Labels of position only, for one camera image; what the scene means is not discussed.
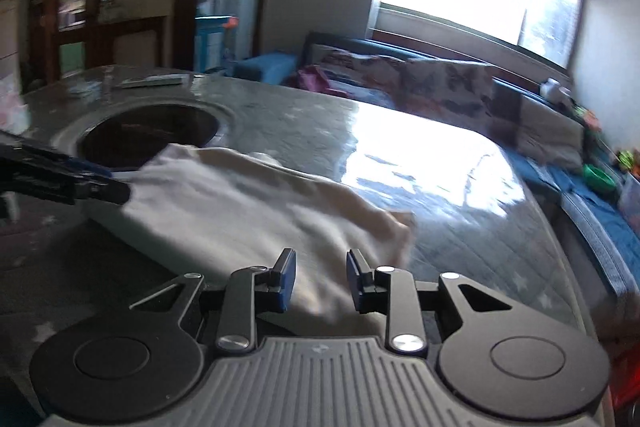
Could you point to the orange green toy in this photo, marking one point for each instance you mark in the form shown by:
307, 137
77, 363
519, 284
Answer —
587, 118

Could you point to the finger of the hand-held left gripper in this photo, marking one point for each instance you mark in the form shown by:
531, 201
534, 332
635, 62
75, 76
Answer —
85, 192
55, 157

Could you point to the blue toy rack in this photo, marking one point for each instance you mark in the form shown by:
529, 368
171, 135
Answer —
215, 42

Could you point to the large floral cushion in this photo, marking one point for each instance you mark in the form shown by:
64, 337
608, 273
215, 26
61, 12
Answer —
450, 89

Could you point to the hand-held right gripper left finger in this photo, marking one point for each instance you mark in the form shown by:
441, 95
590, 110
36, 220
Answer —
287, 279

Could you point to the blue stool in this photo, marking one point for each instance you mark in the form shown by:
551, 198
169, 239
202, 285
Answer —
265, 67

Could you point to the beige shirt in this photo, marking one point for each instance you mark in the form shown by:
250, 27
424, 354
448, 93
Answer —
260, 212

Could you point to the clear plastic box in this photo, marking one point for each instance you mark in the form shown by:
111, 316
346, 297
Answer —
630, 202

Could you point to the blue sectional sofa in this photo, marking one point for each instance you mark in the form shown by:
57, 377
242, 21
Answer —
590, 212

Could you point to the green and orange toys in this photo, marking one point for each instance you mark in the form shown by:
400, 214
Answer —
629, 161

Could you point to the green bowl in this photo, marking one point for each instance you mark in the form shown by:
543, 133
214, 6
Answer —
600, 177

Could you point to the flat grey remote control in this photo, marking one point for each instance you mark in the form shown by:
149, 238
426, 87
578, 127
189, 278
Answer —
150, 81

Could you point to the red object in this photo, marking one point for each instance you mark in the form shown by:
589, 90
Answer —
627, 382

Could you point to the pale pink printed cloth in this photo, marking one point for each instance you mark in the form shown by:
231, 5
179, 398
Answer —
12, 104

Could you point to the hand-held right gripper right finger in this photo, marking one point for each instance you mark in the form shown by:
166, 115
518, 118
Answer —
356, 279

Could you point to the long floral cushion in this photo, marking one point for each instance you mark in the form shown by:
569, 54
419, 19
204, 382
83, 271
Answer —
357, 67

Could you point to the beige cushion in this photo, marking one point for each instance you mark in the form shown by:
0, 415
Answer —
550, 129

